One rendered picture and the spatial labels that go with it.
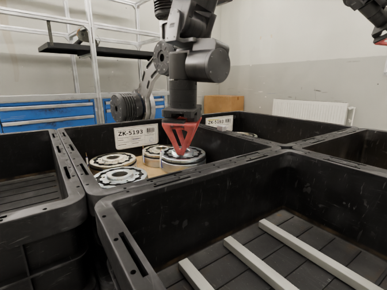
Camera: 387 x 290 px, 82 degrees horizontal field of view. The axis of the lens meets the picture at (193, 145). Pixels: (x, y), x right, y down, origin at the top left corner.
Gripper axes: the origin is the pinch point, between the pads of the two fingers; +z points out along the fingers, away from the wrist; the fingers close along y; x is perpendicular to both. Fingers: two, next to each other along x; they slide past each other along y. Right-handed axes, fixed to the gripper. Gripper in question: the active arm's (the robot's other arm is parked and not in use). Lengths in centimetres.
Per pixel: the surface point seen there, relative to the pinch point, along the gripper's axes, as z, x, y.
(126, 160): 3.2, 12.7, -2.1
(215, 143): -1.2, -7.1, 1.2
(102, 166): 3.1, 15.7, -6.9
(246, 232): 5.4, -13.5, -18.7
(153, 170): 6.4, 7.5, 0.6
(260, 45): -59, -44, 361
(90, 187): -4.7, 3.2, -28.0
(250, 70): -21, -33, 370
